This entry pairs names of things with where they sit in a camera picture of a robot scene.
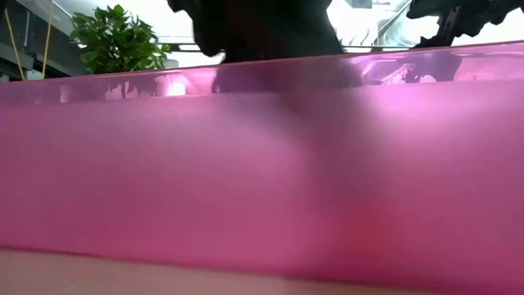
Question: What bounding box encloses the red translucent plastic basket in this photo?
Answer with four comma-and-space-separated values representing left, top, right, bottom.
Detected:
0, 39, 524, 295

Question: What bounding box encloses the green leafy plant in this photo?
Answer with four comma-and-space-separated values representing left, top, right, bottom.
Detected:
69, 3, 172, 75

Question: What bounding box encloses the black aluminium table frame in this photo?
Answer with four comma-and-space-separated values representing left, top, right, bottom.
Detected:
169, 40, 414, 54

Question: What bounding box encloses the thin yellow rope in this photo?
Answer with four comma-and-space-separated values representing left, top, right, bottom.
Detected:
2, 7, 26, 81
42, 0, 55, 79

